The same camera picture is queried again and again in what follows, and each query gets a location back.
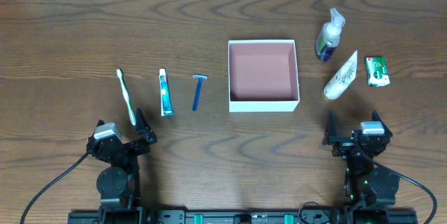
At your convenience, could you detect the white leaf-print lotion tube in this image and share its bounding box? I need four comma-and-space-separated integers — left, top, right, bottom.
323, 51, 358, 100

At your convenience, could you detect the teal toothpaste tube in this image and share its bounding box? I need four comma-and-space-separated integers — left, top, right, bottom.
159, 68, 173, 117

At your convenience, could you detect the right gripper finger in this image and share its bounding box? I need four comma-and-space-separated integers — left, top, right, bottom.
372, 110, 393, 137
322, 112, 337, 145

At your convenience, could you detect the green soap bar pack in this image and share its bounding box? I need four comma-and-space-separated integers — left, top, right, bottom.
365, 57, 390, 87

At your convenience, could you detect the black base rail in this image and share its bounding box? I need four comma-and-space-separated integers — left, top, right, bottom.
67, 207, 418, 224

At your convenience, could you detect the white box pink interior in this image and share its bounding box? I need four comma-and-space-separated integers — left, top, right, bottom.
228, 39, 300, 112

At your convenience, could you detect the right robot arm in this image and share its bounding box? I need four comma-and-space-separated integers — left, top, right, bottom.
323, 111, 400, 223

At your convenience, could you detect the blue disposable razor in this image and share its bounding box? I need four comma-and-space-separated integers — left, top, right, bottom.
192, 74, 208, 112

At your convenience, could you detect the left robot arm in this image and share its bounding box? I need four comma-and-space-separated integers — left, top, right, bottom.
87, 109, 157, 223

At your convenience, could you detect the green white toothbrush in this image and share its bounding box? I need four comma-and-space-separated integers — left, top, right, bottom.
116, 68, 136, 126

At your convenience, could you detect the clear pump soap bottle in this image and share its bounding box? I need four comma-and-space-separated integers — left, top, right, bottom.
315, 8, 346, 61

